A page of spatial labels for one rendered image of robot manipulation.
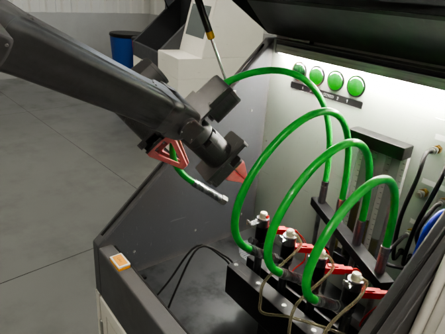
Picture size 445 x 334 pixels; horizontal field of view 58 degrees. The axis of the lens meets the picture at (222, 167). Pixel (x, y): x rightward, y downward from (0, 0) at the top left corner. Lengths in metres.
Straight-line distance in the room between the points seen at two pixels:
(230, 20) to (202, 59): 0.41
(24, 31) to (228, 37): 3.41
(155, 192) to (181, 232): 0.18
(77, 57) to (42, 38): 0.04
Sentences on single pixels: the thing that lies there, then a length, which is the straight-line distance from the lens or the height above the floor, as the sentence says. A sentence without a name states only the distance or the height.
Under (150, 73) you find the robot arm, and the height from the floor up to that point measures 1.40.
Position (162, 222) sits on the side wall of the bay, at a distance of 1.15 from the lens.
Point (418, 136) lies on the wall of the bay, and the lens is 0.96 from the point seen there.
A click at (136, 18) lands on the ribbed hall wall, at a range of 8.16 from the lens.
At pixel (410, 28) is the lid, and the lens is 0.84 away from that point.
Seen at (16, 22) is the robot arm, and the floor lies 1.53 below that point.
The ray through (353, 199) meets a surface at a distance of 0.63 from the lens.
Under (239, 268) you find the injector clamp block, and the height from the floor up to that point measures 0.98.
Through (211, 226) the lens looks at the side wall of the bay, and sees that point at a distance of 1.27.
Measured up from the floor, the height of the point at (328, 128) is 1.30.
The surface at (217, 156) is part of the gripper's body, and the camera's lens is 0.73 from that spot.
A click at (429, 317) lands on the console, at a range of 0.74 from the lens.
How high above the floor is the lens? 1.57
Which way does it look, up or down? 24 degrees down
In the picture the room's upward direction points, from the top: 4 degrees clockwise
